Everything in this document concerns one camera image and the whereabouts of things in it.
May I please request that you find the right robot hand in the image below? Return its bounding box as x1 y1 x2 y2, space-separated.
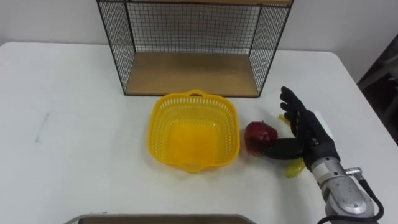
251 86 341 171

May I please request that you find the red strawberry soft toy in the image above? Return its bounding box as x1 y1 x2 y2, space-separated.
244 121 279 156

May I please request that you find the yellow banana soft toy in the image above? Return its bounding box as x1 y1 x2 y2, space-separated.
278 114 307 179

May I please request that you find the dark chair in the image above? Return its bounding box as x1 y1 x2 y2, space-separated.
356 33 398 146

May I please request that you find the yellow plastic basket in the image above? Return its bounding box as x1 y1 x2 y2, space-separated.
146 89 241 174

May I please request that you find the robot body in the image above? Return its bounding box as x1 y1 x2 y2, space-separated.
63 213 257 224

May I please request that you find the white desk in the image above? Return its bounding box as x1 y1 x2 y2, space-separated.
0 42 398 224

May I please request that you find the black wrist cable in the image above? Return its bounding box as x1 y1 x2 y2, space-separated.
316 167 385 224

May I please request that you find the black wire mesh shelf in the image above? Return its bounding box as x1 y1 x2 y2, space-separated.
96 0 295 98

